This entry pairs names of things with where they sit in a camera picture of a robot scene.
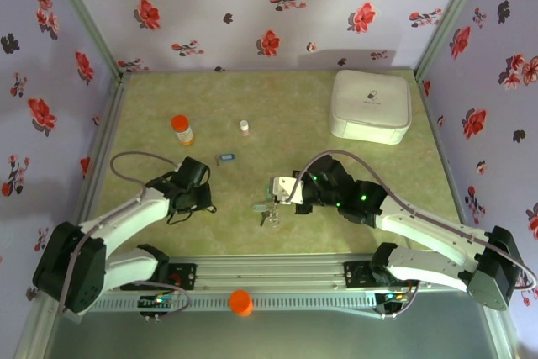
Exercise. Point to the metal key organizer plate with rings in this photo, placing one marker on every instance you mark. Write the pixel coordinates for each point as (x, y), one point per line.
(275, 214)

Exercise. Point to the green key tag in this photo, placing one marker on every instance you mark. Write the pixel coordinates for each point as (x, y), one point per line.
(258, 208)

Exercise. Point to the small silver key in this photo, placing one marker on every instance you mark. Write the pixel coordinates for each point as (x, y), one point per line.
(217, 159)

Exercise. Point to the blue key tag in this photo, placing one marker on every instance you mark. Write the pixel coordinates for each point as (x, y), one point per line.
(229, 157)

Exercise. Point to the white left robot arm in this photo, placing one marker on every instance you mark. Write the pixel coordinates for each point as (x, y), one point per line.
(126, 216)

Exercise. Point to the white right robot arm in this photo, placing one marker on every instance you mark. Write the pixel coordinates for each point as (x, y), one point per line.
(420, 224)

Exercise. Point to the small white bottle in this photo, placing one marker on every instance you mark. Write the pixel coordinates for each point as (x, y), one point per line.
(244, 128)

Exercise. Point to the orange pill bottle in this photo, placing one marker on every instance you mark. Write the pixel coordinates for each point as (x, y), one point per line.
(181, 123)

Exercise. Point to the white zipped case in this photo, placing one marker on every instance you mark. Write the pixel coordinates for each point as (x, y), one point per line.
(370, 102)

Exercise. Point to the orange cylinder cap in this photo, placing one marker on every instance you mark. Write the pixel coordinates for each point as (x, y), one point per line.
(241, 302)

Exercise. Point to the small electronics board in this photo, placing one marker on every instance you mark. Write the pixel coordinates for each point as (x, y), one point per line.
(395, 297)
(157, 301)

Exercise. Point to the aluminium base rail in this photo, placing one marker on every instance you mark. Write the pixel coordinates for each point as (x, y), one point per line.
(269, 275)

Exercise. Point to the aluminium table side rail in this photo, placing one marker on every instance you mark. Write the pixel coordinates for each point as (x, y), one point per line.
(105, 136)
(440, 144)

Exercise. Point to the aluminium frame post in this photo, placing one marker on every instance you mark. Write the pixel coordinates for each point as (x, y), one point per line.
(449, 18)
(89, 18)

